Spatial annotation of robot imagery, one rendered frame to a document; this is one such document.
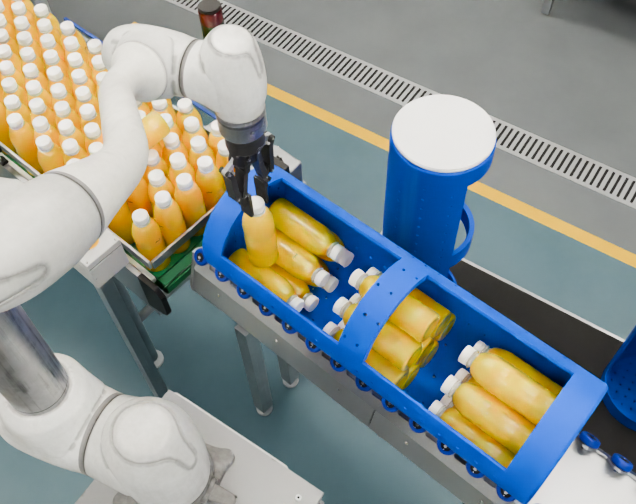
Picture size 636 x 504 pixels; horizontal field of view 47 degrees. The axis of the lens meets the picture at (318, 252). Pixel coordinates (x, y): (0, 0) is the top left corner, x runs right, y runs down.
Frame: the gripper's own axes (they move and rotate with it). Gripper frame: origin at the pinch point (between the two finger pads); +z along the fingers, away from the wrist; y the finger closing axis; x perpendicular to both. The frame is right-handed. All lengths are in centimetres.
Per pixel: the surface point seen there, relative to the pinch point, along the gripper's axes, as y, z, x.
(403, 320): 3.1, 13.4, -37.3
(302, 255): 5.4, 21.3, -7.4
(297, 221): 9.9, 17.4, -2.2
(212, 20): 40, 8, 54
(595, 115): 200, 131, -9
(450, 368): 10, 34, -47
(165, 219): -6.0, 26.2, 27.8
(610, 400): 69, 110, -81
